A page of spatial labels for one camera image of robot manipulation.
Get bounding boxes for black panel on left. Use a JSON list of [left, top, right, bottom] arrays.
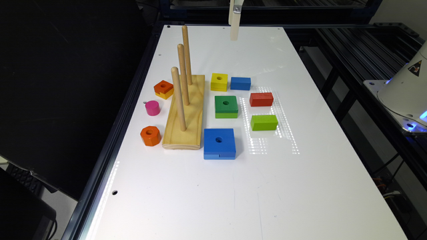
[[1, 0, 149, 199]]

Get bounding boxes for wooden peg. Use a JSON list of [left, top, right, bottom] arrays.
[[177, 43, 189, 105], [182, 25, 193, 85], [171, 67, 187, 131]]

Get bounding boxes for small blue rectangular block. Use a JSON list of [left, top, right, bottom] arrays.
[[230, 77, 252, 91]]

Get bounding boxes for orange and yellow hexagonal block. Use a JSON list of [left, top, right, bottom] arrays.
[[153, 80, 174, 99]]

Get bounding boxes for front wooden peg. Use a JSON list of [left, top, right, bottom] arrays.
[[171, 67, 187, 131]]

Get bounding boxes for yellow square block with hole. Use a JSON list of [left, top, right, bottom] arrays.
[[210, 73, 228, 91]]

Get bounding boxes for rear wooden peg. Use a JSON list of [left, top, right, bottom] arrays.
[[182, 25, 193, 85]]

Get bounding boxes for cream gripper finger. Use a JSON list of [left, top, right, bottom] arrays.
[[228, 0, 242, 41]]

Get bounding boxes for red rectangular block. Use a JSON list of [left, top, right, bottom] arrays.
[[250, 93, 274, 107]]

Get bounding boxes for middle wooden peg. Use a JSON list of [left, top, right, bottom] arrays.
[[177, 43, 189, 105]]

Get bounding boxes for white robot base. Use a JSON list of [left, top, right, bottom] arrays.
[[364, 45, 426, 135]]

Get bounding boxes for wooden peg base board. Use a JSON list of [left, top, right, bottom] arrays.
[[162, 75, 205, 150]]

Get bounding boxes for large blue square block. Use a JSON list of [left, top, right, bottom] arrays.
[[203, 129, 236, 160]]

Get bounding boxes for orange octagonal block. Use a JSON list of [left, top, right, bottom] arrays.
[[140, 126, 161, 147]]

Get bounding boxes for light green rectangular block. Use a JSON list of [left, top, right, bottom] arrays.
[[251, 115, 278, 131]]

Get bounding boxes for pink cylinder block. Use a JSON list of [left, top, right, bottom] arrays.
[[145, 101, 161, 116]]

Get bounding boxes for green square block with hole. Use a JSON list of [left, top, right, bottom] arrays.
[[215, 95, 238, 119]]

